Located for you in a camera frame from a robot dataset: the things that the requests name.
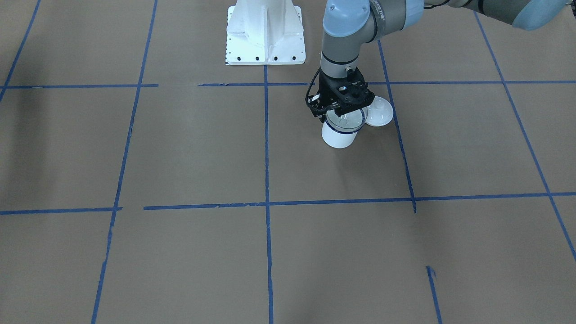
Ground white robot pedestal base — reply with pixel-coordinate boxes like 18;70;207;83
225;0;306;66

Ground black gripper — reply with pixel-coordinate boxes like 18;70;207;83
305;67;376;122

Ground clear plastic funnel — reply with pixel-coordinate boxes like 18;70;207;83
325;107;368;135

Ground white enamel mug blue rim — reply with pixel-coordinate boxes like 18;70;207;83
321;119;363;149

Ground brown paper table mat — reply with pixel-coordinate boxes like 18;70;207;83
1;0;575;324

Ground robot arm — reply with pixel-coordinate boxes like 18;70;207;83
305;0;567;122

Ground white ceramic lid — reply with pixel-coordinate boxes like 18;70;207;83
365;96;394;127

